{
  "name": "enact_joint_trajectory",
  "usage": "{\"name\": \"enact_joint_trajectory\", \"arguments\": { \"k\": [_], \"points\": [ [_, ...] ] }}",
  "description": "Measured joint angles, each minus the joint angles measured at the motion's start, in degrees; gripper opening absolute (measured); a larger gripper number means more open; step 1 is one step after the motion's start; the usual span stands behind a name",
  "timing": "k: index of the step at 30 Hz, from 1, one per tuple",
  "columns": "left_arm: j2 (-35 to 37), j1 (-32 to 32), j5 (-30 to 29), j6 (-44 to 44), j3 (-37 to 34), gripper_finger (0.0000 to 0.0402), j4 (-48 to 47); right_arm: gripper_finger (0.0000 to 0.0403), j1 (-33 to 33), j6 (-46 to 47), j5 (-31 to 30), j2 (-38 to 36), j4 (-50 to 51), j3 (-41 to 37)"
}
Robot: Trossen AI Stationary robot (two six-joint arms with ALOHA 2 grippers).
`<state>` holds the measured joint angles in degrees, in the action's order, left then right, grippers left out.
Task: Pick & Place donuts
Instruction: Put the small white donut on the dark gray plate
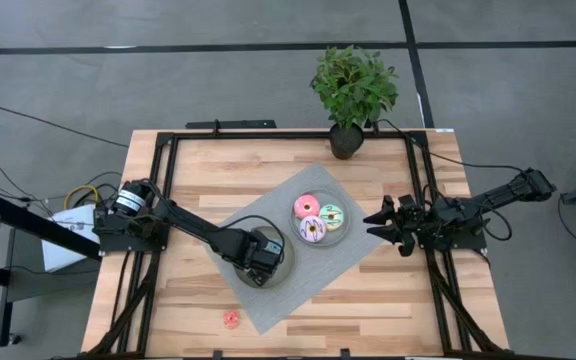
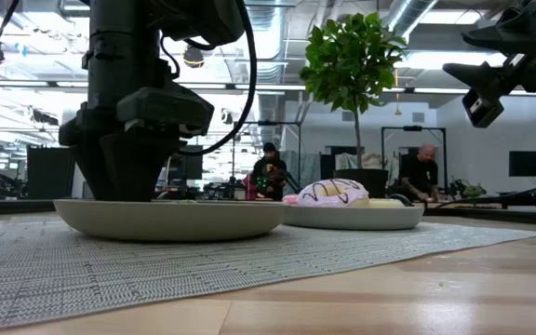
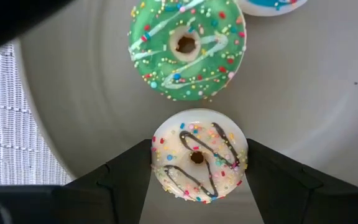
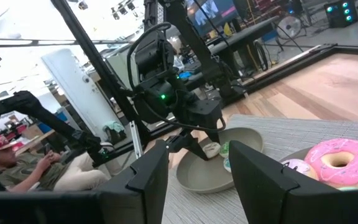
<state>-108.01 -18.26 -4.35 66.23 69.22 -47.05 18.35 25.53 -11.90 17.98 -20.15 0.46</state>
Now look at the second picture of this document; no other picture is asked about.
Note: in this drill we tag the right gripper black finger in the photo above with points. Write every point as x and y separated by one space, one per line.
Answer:
482 75
514 30

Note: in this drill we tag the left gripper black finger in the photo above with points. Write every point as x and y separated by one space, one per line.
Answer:
133 172
91 172

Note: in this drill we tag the large mint frosted donut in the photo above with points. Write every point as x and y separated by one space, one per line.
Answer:
386 203

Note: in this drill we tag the large pink frosted donut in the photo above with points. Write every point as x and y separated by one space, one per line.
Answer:
290 200

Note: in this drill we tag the large lilac chocolate-drizzled donut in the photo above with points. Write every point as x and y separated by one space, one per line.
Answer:
328 197

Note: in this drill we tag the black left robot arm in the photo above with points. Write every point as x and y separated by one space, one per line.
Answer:
119 46

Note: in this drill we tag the black upright panel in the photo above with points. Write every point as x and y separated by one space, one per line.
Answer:
49 172

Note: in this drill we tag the black desk monitor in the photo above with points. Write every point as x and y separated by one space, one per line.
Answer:
189 167

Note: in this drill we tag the olive green round plate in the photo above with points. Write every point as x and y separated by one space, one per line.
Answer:
165 223

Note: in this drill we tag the person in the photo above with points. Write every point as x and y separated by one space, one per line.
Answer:
419 174
270 172

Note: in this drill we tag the black background table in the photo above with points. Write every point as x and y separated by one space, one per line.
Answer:
528 197

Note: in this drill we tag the green leafy plant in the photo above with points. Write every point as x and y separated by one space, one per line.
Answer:
352 60

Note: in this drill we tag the black plant pot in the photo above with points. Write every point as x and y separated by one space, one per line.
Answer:
361 183

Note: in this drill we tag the grey woven placemat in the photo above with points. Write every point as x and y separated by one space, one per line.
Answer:
296 251

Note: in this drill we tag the pale blue round plate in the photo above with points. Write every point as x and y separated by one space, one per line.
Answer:
356 218

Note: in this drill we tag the black wall monitor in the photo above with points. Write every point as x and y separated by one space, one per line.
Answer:
528 164

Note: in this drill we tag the black aluminium table frame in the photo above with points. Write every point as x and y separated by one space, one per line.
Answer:
505 215

